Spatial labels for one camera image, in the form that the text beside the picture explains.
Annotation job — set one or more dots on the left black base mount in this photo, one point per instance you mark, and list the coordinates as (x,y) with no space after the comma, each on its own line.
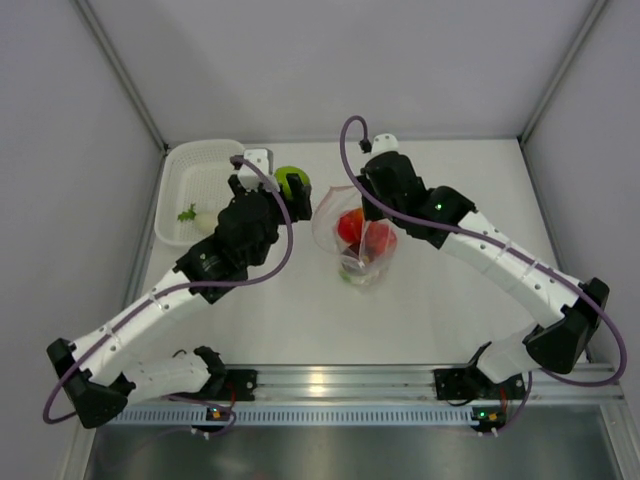
(235,384)

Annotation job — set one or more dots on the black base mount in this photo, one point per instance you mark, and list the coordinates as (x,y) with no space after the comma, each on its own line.
(451,385)
(235,384)

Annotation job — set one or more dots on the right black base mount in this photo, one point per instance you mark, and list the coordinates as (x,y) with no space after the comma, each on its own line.
(451,385)

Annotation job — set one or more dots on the white perforated plastic basket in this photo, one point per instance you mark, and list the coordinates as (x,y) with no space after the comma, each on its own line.
(194,182)

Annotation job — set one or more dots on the red orange fake fruit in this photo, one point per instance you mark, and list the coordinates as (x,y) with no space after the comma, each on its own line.
(350,226)

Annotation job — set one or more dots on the aluminium mounting rail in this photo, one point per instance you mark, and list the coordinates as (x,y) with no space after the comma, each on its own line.
(310,384)

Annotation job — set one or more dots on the slotted white cable duct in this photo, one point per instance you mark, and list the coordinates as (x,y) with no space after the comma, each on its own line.
(281,415)

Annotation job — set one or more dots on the green fake apple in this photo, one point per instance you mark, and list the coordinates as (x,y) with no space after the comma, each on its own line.
(281,177)

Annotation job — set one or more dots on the white fake radish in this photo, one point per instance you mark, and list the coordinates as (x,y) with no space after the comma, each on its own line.
(204,221)

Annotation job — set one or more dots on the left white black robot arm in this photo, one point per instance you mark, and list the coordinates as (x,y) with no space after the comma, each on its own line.
(99,372)

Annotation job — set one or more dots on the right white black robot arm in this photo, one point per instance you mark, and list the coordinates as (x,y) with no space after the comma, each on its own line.
(563,308)

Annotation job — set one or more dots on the red fake tomato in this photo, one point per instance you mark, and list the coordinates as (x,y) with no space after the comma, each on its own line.
(380,239)

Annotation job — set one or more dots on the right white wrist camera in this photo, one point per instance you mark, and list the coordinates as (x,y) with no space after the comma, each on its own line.
(380,144)

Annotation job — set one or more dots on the purple fake eggplant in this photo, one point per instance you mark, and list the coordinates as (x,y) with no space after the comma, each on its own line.
(357,254)

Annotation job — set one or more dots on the clear zip top bag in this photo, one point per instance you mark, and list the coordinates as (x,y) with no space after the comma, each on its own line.
(337,201)

